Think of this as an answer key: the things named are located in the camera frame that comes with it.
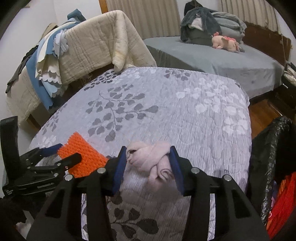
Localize blue white scalloped blanket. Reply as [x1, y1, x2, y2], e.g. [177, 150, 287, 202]
[26, 18, 80, 109]

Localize dark green fleece blanket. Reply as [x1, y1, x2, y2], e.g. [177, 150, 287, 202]
[180, 7, 222, 42]

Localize pink plush toy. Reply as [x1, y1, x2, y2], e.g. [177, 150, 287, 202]
[212, 32, 245, 53]

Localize beige quilt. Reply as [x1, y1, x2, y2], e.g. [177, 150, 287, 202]
[6, 10, 157, 125]

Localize red cloth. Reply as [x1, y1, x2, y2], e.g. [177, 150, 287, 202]
[266, 172, 295, 239]

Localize beige curtain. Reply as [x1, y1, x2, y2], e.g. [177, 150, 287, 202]
[106, 0, 180, 39]
[221, 0, 278, 32]

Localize grey floral quilt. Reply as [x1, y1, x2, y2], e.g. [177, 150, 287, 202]
[29, 67, 251, 240]

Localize left beige curtain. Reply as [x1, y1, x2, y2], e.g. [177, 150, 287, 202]
[106, 0, 180, 39]

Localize folded grey blankets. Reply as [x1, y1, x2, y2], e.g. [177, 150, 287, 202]
[212, 11, 247, 44]

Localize grey bed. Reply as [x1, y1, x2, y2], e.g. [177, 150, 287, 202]
[144, 37, 283, 98]

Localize orange foam net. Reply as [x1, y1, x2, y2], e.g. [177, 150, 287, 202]
[57, 132, 108, 178]

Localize dark wooden headboard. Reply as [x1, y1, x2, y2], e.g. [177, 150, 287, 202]
[243, 22, 292, 66]

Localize black trash bin bag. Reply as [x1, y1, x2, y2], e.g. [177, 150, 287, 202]
[246, 116, 295, 240]

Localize pink knotted sock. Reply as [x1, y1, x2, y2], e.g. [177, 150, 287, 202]
[126, 141, 174, 191]

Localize right beige curtain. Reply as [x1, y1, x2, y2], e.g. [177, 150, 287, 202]
[221, 0, 278, 32]

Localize black metal chair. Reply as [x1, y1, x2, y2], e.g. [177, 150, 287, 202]
[268, 61, 296, 121]

